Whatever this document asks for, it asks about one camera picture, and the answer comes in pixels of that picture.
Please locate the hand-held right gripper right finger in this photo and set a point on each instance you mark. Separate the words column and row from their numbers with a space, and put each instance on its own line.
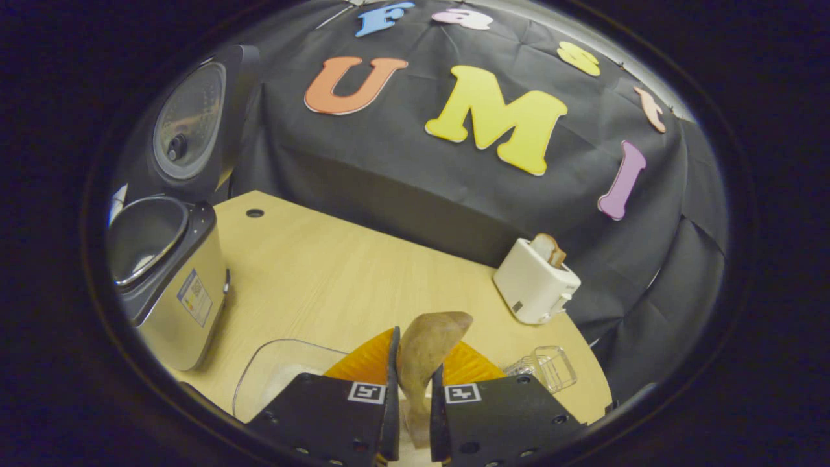
column 506, row 421

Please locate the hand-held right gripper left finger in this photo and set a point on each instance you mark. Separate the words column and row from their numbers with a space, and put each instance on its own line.
column 324, row 415

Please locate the wooden spoon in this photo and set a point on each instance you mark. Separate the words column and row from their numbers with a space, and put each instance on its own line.
column 428, row 350

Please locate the black silver rice cooker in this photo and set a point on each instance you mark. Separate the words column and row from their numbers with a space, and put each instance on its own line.
column 188, row 298

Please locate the white rice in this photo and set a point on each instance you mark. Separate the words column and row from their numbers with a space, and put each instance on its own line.
column 139, row 264

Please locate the clear plastic tray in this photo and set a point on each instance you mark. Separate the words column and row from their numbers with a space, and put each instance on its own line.
column 272, row 363

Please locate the white toaster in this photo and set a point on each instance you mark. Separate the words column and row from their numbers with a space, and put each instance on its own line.
column 532, row 285

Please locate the toasted bread slice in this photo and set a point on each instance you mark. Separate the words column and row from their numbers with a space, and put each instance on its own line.
column 550, row 250

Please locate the black backdrop cloth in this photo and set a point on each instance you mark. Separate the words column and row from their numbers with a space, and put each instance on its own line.
column 402, row 175

